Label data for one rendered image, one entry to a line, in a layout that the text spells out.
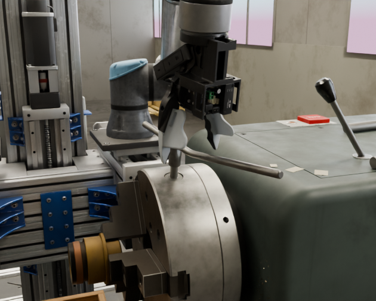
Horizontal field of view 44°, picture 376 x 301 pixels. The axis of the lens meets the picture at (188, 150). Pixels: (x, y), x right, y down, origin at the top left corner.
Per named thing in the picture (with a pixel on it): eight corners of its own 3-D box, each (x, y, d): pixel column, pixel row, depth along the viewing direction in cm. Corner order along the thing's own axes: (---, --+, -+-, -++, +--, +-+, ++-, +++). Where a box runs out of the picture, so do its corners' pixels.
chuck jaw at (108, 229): (157, 235, 92) (148, 178, 96) (163, 230, 87) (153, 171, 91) (101, 243, 89) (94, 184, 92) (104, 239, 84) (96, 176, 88)
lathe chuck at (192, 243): (166, 259, 111) (172, 138, 97) (214, 366, 84) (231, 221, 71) (129, 265, 108) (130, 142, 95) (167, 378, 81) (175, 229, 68)
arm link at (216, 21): (169, -2, 66) (212, -4, 71) (168, 30, 68) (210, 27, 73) (202, 6, 61) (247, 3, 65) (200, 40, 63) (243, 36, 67)
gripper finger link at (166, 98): (156, 130, 70) (178, 76, 69) (150, 127, 71) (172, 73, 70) (178, 137, 73) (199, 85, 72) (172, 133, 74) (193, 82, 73)
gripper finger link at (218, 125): (232, 159, 77) (218, 116, 71) (209, 146, 81) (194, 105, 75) (245, 149, 78) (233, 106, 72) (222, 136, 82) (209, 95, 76)
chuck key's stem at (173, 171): (164, 189, 84) (167, 131, 79) (174, 186, 85) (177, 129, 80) (171, 194, 82) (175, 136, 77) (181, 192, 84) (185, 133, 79)
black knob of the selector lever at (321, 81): (327, 101, 88) (330, 76, 86) (338, 103, 85) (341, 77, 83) (310, 102, 86) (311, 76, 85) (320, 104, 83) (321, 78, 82)
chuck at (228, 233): (180, 257, 112) (188, 137, 98) (232, 362, 85) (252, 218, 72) (166, 259, 111) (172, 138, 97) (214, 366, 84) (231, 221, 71)
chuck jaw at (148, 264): (166, 242, 85) (187, 269, 74) (168, 267, 86) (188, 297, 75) (107, 251, 82) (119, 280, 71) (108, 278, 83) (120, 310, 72)
